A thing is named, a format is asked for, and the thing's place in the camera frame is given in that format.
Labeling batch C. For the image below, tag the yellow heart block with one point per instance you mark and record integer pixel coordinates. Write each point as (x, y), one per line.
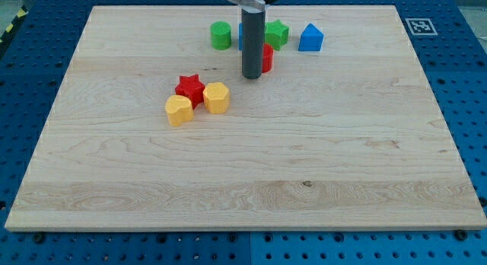
(179, 109)

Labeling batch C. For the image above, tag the green star block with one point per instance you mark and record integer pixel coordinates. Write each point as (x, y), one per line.
(276, 34)

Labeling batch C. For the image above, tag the blue pentagon house block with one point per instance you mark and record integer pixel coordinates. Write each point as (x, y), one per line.
(311, 39)

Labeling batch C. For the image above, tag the blue block behind rod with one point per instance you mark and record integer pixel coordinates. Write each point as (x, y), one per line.
(240, 36)

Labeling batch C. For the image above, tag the green cylinder block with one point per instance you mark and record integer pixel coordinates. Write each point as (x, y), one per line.
(220, 32)

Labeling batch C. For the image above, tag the red cylinder block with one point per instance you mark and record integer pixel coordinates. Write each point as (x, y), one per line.
(268, 53)

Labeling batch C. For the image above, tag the yellow hexagon block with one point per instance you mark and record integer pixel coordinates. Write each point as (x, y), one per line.
(216, 97)

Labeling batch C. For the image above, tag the white fiducial marker tag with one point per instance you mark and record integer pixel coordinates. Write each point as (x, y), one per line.
(421, 27)

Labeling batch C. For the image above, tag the red star block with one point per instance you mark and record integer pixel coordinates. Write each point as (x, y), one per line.
(192, 88)

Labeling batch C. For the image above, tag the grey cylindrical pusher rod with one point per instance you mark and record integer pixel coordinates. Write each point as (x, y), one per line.
(253, 37)

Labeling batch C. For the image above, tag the wooden board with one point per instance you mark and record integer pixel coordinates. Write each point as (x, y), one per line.
(350, 138)

